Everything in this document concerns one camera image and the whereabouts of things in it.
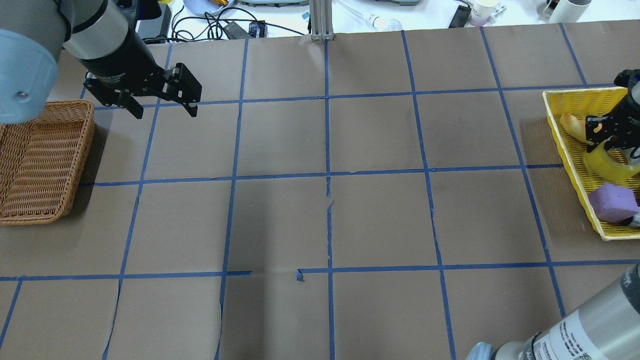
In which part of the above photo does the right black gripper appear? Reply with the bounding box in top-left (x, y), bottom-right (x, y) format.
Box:
top-left (585, 69), bottom-right (640, 153)

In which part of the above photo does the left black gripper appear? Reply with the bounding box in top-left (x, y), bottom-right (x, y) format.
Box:
top-left (77, 30), bottom-right (202, 120)

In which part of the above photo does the yellow tape roll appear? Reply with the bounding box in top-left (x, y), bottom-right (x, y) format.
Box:
top-left (582, 143), bottom-right (640, 182)

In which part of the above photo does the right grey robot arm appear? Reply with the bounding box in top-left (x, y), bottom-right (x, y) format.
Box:
top-left (467, 69), bottom-right (640, 360)

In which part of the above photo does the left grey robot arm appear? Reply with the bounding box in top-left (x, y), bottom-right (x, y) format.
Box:
top-left (0, 0), bottom-right (202, 125)

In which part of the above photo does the toy croissant bread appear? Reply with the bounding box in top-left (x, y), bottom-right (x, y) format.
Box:
top-left (559, 112), bottom-right (592, 145)

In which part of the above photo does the yellow plastic basket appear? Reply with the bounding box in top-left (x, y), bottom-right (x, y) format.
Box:
top-left (542, 87), bottom-right (640, 241)

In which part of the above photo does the purple sponge block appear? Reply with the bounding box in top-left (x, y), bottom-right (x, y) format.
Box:
top-left (587, 183), bottom-right (639, 224)

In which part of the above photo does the white bowl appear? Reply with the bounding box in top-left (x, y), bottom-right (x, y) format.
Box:
top-left (183, 0), bottom-right (236, 18)

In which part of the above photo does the brown wicker basket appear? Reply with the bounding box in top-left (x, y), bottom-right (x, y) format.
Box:
top-left (0, 99), bottom-right (96, 226)

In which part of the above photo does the white paper cup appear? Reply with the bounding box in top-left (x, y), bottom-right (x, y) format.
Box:
top-left (468, 0), bottom-right (506, 27)

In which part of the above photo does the black phone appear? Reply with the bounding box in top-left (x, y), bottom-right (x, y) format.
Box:
top-left (448, 5), bottom-right (472, 28)

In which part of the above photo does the clear light bulb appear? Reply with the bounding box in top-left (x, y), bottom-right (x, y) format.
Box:
top-left (365, 14), bottom-right (403, 32)

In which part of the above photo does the black power adapter cable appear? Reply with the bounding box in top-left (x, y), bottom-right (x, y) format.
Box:
top-left (171, 9), bottom-right (306, 42)

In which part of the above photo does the aluminium frame post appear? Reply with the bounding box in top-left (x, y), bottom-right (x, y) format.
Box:
top-left (308, 0), bottom-right (335, 41)

